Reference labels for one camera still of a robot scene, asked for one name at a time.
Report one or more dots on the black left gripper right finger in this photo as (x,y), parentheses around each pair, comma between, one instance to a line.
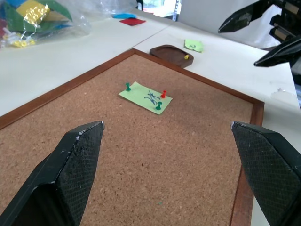
(270,169)

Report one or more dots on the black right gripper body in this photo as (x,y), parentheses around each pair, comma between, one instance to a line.
(285,21)

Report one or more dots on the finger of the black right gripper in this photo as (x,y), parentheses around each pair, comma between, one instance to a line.
(279,55)
(240,20)

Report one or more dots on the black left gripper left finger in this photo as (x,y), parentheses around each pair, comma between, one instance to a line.
(58,179)

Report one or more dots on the green note with printed mark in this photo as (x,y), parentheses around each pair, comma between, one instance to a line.
(194,45)

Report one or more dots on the red pushpin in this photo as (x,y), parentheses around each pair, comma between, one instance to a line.
(163,94)

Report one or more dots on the green note with blue writing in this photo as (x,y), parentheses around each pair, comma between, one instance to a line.
(138,96)

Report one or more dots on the green pushpin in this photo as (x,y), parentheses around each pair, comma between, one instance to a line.
(159,106)
(128,87)

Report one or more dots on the dark wooden tray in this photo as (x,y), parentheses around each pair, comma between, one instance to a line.
(169,54)

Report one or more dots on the red paper sheet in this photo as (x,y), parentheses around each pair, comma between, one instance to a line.
(132,21)

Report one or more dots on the blue paper sheet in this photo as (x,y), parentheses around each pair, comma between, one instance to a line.
(124,16)

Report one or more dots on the clear plastic bag with supplies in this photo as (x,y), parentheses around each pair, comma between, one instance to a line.
(47,21)

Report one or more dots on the cork board with wooden frame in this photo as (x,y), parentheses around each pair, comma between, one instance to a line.
(141,153)

